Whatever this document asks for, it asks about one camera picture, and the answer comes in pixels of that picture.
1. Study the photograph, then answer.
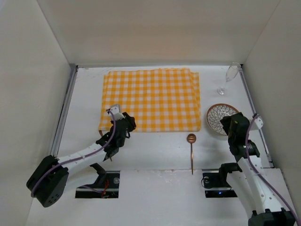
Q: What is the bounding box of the yellow white checkered cloth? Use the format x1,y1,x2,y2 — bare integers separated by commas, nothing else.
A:
98,68,202,132

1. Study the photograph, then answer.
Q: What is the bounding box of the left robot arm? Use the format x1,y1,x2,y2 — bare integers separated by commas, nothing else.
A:
26,109,136,208

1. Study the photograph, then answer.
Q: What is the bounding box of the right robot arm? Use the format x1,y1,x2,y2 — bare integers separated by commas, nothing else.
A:
219,113,301,226

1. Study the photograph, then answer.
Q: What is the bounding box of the patterned ceramic plate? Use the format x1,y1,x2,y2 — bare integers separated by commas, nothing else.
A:
206,103,239,136

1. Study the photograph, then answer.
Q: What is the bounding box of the copper spoon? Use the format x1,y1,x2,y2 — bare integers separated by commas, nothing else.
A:
187,133,197,175

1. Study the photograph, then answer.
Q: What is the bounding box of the clear champagne flute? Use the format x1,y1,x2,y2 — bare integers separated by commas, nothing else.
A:
217,62,241,95

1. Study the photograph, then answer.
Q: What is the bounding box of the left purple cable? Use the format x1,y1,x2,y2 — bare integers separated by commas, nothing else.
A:
30,108,118,198

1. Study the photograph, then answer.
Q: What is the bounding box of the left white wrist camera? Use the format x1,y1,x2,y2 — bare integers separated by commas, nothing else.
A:
107,104,125,121

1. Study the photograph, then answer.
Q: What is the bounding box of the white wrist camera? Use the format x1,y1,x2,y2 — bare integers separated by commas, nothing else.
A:
250,114,263,130
107,104,125,121

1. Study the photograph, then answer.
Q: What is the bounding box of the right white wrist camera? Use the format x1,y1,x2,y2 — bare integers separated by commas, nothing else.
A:
250,114,263,130

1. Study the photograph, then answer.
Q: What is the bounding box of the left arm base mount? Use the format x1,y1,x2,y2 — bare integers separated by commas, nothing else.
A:
75,163,120,199

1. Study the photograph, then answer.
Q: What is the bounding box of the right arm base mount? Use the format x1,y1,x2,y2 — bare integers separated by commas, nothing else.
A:
201,163,242,198

